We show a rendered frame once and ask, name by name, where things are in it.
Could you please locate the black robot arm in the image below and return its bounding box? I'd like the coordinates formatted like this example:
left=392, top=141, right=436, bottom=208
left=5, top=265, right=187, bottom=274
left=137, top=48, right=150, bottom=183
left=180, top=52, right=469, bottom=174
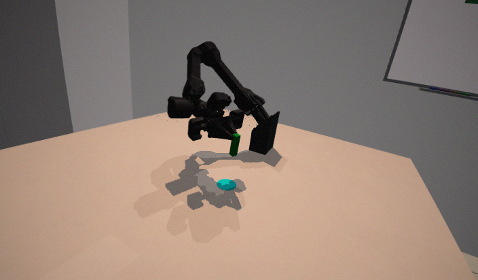
left=167, top=41, right=270, bottom=127

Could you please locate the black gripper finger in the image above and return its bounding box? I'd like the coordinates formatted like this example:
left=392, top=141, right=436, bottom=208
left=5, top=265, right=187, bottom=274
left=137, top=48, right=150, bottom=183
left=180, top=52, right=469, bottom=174
left=208, top=118, right=234, bottom=140
left=224, top=115, right=237, bottom=134

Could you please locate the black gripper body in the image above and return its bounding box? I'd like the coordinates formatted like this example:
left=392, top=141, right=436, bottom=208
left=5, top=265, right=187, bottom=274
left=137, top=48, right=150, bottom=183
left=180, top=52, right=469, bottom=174
left=187, top=106, right=245, bottom=141

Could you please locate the cyan circle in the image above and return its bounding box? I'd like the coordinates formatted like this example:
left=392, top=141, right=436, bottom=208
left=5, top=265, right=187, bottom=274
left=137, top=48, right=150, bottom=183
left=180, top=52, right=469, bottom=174
left=217, top=179, right=236, bottom=191

